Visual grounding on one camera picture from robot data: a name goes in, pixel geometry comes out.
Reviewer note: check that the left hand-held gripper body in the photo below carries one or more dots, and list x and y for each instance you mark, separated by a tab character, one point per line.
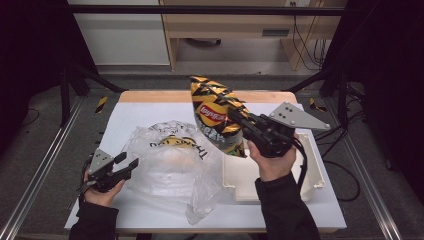
100	170

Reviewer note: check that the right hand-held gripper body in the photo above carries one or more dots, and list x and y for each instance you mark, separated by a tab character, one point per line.
276	136

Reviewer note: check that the yellow black chip bag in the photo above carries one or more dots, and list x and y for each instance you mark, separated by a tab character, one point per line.
213	113

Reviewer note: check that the white plastic bin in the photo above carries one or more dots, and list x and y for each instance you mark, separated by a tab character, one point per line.
240	176

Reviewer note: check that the clear plastic bag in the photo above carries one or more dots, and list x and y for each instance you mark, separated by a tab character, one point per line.
173	170

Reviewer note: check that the person's left hand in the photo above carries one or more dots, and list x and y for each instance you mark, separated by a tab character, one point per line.
101	198

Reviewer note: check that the person's right hand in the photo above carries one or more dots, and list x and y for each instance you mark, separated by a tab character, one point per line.
275	166

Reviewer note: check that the yellow black floor tape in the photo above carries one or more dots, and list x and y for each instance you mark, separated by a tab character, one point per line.
101	104
315	105

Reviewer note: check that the black metal stand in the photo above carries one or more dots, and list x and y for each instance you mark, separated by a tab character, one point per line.
66	96
341	96

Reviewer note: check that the wooden desk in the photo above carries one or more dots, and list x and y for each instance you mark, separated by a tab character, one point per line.
233	25

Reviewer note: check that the white cabinet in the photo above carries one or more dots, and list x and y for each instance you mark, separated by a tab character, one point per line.
123	36

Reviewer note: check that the black curtain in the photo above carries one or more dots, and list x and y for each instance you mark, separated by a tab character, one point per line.
393	83
30	66

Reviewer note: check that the aluminium rail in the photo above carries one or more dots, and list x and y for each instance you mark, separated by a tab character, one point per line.
40	173
370	183

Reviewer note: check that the black horizontal frame bar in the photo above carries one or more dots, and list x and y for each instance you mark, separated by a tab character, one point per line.
200	9

